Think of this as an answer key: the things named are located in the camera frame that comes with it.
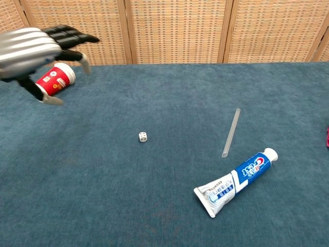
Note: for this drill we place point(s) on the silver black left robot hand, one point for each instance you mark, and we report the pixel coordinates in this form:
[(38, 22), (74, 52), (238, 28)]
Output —
[(23, 49)]

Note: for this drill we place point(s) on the white die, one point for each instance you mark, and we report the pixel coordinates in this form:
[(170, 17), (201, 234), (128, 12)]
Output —
[(143, 137)]

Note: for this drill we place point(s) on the red paper cup white lid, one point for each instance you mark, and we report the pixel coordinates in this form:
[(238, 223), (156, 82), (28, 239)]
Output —
[(57, 78)]

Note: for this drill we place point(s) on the woven bamboo folding screen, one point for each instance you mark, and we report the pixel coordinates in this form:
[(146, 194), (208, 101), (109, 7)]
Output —
[(177, 31)]

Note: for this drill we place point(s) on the teal carpet table cover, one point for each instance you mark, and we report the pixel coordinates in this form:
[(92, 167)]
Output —
[(128, 193)]

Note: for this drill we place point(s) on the clear plastic straw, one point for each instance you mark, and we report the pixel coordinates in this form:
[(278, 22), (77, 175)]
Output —
[(230, 133)]

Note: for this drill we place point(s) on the blue white toothpaste tube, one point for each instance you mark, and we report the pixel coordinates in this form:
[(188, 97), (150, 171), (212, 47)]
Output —
[(231, 184)]

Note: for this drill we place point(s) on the white pink spout pouch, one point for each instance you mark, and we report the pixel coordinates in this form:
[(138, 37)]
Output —
[(327, 137)]

